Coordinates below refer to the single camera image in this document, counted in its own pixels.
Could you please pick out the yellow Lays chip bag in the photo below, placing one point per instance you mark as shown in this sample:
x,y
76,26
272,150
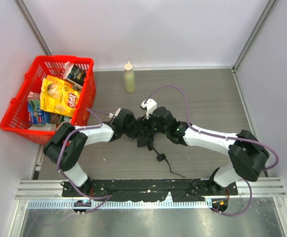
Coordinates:
x,y
58,96

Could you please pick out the pale green squeeze bottle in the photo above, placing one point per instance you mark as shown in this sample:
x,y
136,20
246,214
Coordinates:
x,y
129,77

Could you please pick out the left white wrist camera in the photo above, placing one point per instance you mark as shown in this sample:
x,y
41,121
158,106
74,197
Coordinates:
x,y
114,113

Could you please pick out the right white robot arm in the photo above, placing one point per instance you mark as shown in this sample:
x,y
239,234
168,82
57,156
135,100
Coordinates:
x,y
247,157

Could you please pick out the blue snack package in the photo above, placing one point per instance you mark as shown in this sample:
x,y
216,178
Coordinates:
x,y
36,115

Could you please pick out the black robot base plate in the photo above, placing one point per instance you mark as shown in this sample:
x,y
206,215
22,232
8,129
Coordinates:
x,y
147,190

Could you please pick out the white plastic bag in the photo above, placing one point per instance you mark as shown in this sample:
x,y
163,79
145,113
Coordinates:
x,y
48,127

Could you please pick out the black and white snack box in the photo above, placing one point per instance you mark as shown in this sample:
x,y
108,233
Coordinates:
x,y
74,75

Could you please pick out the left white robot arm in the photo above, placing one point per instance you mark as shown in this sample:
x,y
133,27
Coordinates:
x,y
66,145

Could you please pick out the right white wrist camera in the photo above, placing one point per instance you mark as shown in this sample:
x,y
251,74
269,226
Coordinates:
x,y
149,106

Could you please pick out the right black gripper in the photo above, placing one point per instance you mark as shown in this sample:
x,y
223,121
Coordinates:
x,y
149,131

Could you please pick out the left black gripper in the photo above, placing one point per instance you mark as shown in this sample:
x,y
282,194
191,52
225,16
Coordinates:
x,y
135,129

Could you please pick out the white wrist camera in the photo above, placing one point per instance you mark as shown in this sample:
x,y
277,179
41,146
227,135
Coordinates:
x,y
114,113
149,106

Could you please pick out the white slotted cable duct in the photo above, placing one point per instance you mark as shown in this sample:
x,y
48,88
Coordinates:
x,y
77,204

